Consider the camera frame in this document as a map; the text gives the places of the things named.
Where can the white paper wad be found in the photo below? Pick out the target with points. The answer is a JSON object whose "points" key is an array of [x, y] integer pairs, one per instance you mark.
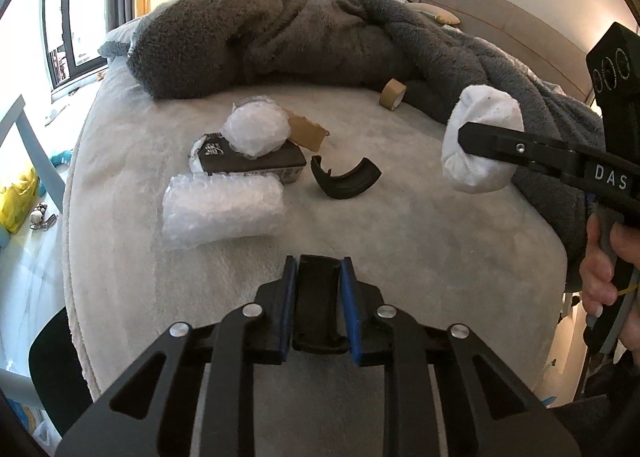
{"points": [[482, 107]]}

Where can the beige pillow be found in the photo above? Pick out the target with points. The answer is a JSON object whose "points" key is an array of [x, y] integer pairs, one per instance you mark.
{"points": [[440, 14]]}

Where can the light grey quilt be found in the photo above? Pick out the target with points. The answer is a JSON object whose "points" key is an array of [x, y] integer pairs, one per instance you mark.
{"points": [[115, 44]]}

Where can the black curved foam piece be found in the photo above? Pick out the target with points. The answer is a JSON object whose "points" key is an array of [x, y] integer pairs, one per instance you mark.
{"points": [[317, 302]]}

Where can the black curved plastic piece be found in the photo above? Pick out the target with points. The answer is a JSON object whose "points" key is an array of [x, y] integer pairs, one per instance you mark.
{"points": [[345, 186]]}

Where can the person's right hand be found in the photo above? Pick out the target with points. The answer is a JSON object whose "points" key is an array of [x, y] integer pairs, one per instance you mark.
{"points": [[595, 277]]}

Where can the key bunch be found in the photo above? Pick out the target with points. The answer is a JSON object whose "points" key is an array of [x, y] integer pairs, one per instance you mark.
{"points": [[40, 218]]}

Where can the black rectangular box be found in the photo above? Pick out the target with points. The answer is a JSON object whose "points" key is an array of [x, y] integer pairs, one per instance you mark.
{"points": [[260, 168]]}

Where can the bubble wrap ball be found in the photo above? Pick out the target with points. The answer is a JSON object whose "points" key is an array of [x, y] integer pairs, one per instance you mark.
{"points": [[257, 129]]}

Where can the blue toy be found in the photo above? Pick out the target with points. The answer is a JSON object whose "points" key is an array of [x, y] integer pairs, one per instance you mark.
{"points": [[62, 158]]}

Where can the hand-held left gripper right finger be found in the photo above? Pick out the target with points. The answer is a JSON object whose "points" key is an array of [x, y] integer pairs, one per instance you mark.
{"points": [[350, 322]]}

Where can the beige padded headboard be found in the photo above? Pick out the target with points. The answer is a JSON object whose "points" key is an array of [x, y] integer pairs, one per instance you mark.
{"points": [[525, 22]]}

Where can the brown tape roll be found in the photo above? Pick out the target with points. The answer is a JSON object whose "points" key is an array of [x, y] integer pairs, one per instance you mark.
{"points": [[390, 97]]}

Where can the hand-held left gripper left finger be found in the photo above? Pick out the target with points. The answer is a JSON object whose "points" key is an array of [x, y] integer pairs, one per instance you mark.
{"points": [[287, 312]]}

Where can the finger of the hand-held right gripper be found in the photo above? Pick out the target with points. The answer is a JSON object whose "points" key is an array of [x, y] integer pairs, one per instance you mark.
{"points": [[505, 144]]}

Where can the dark framed window door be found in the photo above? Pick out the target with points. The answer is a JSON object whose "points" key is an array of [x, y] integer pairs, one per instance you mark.
{"points": [[75, 12]]}

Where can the bubble wrap roll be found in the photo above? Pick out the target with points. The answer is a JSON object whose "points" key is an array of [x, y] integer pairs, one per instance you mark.
{"points": [[222, 209]]}

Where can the brown cardboard piece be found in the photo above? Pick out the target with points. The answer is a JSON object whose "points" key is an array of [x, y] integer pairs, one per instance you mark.
{"points": [[307, 133]]}

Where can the beige plush bed cover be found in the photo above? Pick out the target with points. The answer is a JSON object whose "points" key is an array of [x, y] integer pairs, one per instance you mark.
{"points": [[425, 247]]}

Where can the blue grey table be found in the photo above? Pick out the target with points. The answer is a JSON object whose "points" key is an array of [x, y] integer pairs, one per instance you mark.
{"points": [[25, 137]]}

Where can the dark grey fleece blanket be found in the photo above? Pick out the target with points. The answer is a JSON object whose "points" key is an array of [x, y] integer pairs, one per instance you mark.
{"points": [[300, 47]]}

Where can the black bin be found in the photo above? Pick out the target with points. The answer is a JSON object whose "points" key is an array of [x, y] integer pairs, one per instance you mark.
{"points": [[60, 372]]}

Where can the yellow plastic bag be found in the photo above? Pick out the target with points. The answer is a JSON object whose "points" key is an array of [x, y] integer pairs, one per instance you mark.
{"points": [[17, 202]]}

